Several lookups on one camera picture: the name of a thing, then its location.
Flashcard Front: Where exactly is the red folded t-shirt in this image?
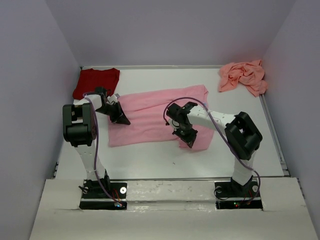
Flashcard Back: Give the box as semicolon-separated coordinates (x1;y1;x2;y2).
72;68;120;100

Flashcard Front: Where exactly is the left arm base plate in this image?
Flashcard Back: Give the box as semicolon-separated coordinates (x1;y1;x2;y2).
78;181;128;211

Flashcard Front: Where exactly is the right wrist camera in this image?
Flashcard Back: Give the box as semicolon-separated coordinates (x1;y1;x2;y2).
165;118;179;129

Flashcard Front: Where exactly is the pink t-shirt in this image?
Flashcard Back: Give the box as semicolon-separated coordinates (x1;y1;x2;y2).
108;85;214;151

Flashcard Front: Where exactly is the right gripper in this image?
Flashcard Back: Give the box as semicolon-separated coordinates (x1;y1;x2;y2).
172;123;199;147

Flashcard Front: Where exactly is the salmon crumpled t-shirt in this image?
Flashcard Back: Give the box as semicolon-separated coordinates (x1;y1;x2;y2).
218;59;268;97

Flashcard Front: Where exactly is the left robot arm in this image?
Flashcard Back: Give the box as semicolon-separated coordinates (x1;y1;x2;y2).
62;86;131;199

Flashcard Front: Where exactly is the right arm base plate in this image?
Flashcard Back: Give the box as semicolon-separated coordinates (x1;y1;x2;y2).
213;180;263;210

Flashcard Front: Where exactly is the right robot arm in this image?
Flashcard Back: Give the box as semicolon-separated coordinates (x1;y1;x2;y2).
163;97;263;196

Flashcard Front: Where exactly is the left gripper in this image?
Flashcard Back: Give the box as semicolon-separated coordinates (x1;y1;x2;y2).
95;101;130;125

